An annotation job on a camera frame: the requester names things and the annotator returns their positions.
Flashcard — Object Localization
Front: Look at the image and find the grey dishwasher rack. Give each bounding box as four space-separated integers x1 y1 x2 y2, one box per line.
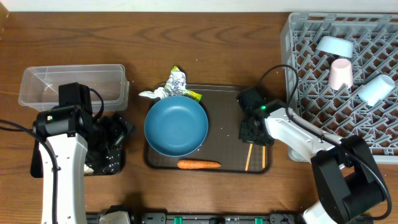
280 12 397 164

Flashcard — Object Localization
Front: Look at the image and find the clear plastic bin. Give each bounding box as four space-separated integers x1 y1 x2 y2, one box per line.
19 64 129 112

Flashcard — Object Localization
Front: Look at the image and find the wooden chopstick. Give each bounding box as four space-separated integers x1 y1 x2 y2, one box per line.
262 146 267 169
245 143 253 172

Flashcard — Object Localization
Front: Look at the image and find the white pink cup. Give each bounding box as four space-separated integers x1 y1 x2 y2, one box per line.
328 58 353 90

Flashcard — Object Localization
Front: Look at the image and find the orange carrot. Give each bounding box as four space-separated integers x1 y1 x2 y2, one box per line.
177 159 221 169

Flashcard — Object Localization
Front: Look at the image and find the crumpled foil wrapper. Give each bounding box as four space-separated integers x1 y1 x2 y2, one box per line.
164 66 202 103

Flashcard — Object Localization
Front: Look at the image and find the light blue small bowl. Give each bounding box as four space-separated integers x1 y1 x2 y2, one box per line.
316 36 354 58

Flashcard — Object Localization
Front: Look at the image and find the light blue cup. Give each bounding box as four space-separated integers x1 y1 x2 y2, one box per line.
358 74 396 106

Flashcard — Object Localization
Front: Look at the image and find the dark blue plate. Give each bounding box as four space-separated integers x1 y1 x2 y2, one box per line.
144 96 209 157

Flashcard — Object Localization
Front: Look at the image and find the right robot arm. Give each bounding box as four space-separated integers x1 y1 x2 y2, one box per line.
238 99 392 223

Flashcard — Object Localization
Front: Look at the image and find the white rice pile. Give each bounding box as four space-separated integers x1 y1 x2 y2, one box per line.
83 149 121 175

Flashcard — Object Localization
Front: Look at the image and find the black waste tray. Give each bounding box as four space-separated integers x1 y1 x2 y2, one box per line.
30 116 126 179

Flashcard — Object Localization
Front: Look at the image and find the dark brown serving tray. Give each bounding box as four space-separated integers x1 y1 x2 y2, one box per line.
144 84 272 174

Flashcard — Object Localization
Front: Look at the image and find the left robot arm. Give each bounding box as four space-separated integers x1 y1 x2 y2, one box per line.
1 105 134 224

